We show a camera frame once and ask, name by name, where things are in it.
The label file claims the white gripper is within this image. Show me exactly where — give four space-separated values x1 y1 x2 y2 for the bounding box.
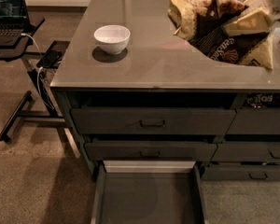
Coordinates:
222 0 280 36

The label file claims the brown chip bag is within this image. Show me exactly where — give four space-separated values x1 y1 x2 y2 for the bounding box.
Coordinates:
168 0 273 69

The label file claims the snack bag in drawer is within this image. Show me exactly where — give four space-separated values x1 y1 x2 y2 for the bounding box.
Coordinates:
245 93 280 108

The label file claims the top right drawer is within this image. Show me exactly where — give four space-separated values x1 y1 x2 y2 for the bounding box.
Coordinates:
227 108 280 135

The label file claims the middle right drawer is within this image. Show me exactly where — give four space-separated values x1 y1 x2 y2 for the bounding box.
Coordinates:
212 142 280 162

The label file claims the bottom right drawer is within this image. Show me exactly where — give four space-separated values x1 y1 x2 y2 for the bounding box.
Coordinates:
202 165 280 181

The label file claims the top left drawer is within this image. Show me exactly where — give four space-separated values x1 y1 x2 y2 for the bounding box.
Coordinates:
71 107 236 135

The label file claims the middle left drawer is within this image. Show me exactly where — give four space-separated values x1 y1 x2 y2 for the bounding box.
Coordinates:
84 141 217 161

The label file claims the open bottom left drawer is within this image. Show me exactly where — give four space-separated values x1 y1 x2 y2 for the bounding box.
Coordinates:
91 161 209 224

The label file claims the white ceramic bowl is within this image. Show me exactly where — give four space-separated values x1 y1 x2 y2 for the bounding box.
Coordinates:
93 25 131 55

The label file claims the dark grey cabinet island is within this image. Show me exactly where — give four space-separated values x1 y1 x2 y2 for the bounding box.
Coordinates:
51 0 280 175

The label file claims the black smartphone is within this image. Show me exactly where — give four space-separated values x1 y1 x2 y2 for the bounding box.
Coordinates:
36 49 63 68

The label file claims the black laptop stand table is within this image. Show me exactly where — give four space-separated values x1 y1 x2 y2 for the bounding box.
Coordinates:
0 12 76 146

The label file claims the black laptop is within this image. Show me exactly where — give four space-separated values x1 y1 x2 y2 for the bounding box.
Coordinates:
0 0 30 36

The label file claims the white charging cable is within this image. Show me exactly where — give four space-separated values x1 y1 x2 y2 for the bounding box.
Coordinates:
20 32 55 110

